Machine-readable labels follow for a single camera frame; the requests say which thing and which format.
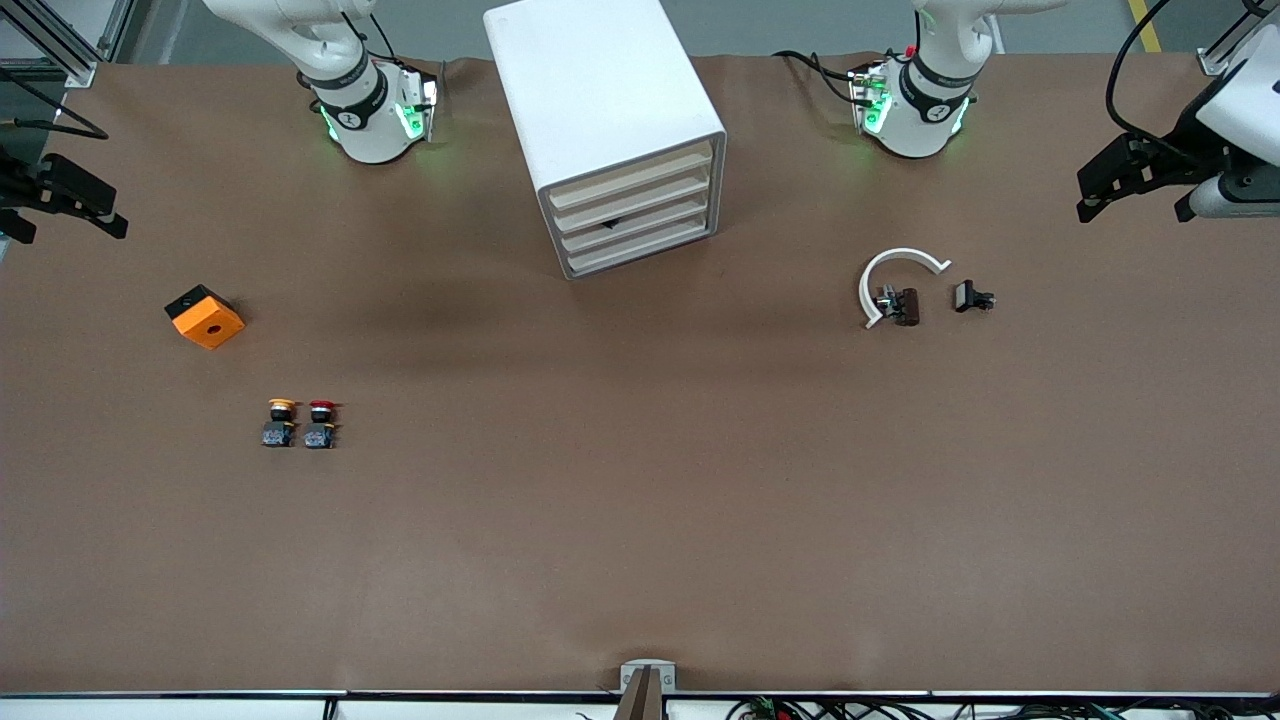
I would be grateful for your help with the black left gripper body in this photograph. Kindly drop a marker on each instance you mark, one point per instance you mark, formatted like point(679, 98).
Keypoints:
point(1183, 141)

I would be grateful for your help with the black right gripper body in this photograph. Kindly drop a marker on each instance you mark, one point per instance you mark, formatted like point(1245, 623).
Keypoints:
point(14, 186)

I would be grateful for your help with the white drawer holding button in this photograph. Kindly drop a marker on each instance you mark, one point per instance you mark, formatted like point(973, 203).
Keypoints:
point(640, 222)

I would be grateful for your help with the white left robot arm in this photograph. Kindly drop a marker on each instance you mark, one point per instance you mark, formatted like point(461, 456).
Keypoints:
point(915, 120)

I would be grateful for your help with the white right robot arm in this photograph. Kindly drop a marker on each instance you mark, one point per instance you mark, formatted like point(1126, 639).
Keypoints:
point(365, 120)

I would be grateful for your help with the yellow push button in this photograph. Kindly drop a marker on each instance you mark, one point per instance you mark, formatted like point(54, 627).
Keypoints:
point(280, 422)

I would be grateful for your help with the red push button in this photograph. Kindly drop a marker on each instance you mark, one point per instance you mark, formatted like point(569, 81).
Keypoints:
point(320, 424)

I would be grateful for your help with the orange box with black base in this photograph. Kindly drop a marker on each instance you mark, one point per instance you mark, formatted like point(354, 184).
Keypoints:
point(210, 322)

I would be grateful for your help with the small black clip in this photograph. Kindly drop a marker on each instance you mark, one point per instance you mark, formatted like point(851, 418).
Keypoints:
point(968, 296)

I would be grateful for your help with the white curved plastic arc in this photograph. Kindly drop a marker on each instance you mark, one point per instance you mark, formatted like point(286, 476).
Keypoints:
point(868, 275)

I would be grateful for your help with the brown paper table cover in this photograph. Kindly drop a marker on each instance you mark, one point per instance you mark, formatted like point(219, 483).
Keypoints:
point(640, 500)

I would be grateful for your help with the aluminium frame profile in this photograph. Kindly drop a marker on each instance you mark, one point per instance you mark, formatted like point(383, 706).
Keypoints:
point(1235, 45)
point(60, 40)

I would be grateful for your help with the white table edge rail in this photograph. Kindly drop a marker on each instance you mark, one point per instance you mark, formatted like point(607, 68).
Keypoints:
point(200, 708)

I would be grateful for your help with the grey metal bracket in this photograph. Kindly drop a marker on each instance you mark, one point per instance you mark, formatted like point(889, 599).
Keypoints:
point(648, 668)

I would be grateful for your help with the brown camera support bar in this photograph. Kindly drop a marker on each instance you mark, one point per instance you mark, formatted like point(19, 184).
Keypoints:
point(640, 700)

